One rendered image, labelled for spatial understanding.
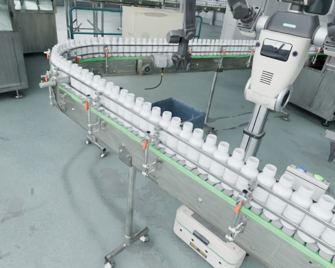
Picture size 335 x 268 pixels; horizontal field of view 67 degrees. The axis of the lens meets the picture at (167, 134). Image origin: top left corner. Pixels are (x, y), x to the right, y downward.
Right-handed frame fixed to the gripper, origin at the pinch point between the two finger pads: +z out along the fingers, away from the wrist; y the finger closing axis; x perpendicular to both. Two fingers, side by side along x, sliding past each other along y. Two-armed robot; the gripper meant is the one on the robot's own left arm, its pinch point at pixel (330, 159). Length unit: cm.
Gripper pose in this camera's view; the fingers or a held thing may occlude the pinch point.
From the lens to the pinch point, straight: 104.3
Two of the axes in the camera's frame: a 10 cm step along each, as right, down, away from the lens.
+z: -3.4, 9.1, 2.2
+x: 6.0, 0.3, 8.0
